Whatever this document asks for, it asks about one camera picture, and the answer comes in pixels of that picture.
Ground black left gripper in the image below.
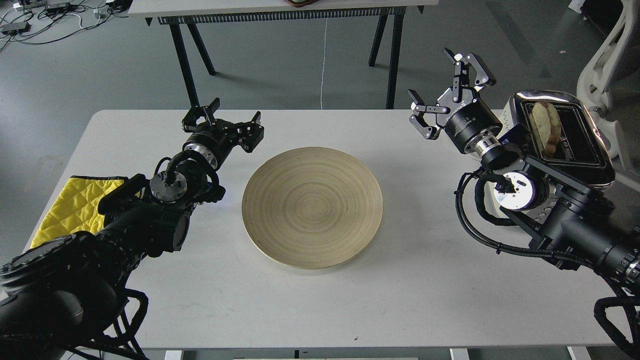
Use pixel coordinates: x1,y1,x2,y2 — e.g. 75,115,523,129
182,97,265,170

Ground yellow quilted cloth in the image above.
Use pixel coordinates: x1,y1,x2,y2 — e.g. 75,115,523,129
29,175,129,249

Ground floor cables and power strips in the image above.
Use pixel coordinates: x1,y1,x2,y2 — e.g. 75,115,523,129
0,0,134,52

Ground white office chair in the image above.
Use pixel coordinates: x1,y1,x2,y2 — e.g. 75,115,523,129
576,0,639,171

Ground white hanging cable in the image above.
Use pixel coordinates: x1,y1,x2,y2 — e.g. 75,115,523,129
320,18,329,110

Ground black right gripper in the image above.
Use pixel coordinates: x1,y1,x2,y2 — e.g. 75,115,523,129
407,48,503,154

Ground slice of bread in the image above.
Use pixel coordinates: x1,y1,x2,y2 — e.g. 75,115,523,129
531,101,562,158

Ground round wooden plate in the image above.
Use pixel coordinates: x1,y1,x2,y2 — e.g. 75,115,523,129
241,146,384,270

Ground brown object on background table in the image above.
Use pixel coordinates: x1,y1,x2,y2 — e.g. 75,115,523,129
285,0,317,8

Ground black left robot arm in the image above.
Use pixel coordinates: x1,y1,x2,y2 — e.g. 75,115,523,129
1,98,265,360

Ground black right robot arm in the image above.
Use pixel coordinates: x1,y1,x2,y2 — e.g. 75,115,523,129
407,48,640,360

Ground white chrome toaster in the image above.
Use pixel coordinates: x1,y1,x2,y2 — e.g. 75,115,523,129
492,90,617,221

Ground background table with black legs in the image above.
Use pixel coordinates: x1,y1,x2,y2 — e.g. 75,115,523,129
126,0,439,110

